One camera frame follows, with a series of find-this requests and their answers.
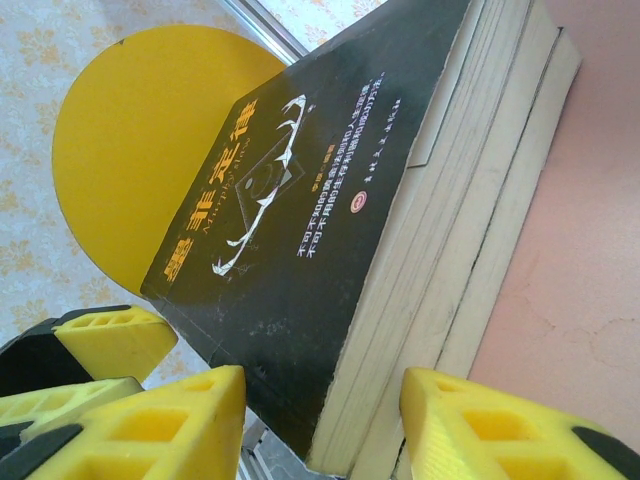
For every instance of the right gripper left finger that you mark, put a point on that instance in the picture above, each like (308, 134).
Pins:
(150, 435)

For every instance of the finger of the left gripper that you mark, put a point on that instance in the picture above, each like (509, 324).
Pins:
(60, 402)
(115, 345)

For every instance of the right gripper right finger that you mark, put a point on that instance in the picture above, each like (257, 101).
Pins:
(490, 440)

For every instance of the black antler cover book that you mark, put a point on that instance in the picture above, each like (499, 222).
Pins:
(300, 200)

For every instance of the yellow pink blue shelf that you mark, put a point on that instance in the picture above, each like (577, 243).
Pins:
(125, 150)

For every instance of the aluminium frame post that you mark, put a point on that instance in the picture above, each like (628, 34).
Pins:
(270, 25)

